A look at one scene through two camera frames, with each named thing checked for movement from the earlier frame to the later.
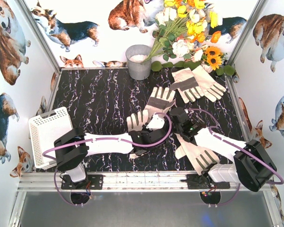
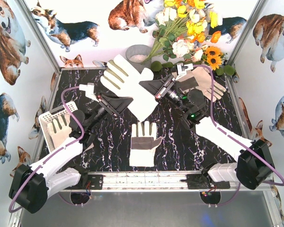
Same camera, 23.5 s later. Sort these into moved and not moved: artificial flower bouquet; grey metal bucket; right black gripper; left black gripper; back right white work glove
Moved: right black gripper; left black gripper
Not moved: back right white work glove; artificial flower bouquet; grey metal bucket
